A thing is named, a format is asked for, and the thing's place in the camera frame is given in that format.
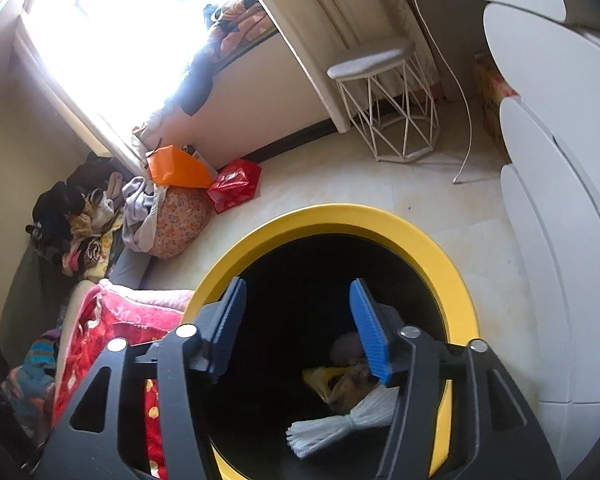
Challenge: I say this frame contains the white vanity dresser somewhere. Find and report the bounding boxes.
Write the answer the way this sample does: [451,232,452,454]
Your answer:
[420,0,600,406]

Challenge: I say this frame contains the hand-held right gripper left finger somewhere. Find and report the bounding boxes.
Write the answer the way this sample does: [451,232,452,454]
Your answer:
[32,276,248,480]

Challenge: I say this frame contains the orange patterned blanket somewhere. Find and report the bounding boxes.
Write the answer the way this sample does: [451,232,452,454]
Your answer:
[202,0,277,62]

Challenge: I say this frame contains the dark jacket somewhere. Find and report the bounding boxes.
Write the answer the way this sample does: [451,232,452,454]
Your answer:
[172,50,222,117]

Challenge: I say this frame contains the pile of clothes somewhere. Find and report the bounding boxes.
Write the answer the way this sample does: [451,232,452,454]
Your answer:
[25,155,131,281]

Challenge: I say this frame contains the pale round item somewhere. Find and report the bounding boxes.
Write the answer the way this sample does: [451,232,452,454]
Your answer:
[330,332,367,364]

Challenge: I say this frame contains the white cable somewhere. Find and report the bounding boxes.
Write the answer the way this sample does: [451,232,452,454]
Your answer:
[404,0,476,186]

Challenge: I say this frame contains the blue striped clothing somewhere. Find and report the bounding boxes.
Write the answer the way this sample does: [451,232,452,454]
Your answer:
[2,327,61,436]

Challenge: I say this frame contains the red floral blanket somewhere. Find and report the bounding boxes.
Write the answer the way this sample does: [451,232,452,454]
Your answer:
[50,280,196,480]

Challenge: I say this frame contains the white pleated plastic bag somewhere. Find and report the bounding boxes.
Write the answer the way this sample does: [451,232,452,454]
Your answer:
[286,387,401,461]

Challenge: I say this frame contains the white wire stool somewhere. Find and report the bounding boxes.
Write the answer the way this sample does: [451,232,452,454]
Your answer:
[327,36,441,163]

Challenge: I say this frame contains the white grey garment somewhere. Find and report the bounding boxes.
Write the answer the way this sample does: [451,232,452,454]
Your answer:
[121,176,168,253]

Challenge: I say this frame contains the red shopping bag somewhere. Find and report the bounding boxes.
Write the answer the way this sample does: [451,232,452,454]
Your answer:
[207,158,263,215]

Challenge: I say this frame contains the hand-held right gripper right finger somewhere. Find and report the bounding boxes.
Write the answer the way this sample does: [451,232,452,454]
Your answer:
[349,278,561,480]

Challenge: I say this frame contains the orange shopping bag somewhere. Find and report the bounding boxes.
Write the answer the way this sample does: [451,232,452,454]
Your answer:
[146,145,216,190]

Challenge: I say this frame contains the cream curtain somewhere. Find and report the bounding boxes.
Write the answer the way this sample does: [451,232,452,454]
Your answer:
[235,0,443,133]

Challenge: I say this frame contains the window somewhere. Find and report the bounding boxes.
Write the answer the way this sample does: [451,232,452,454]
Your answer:
[25,0,261,151]

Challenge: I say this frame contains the grey headboard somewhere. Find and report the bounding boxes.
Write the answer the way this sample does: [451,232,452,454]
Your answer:
[0,245,81,356]

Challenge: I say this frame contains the yellow-rimmed black trash bin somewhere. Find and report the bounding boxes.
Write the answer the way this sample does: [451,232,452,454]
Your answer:
[180,203,481,480]

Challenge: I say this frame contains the floral fabric bag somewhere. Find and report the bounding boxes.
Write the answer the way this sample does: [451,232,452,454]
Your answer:
[147,187,214,261]

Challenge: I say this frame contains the yellowish crumpled plastic bag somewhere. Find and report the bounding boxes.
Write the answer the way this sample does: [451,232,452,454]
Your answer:
[302,360,382,412]

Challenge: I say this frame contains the white window bench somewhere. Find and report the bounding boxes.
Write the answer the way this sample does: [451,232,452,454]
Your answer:
[145,30,342,172]

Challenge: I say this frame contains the cardboard box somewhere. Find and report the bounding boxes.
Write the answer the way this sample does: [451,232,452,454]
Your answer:
[472,52,519,149]

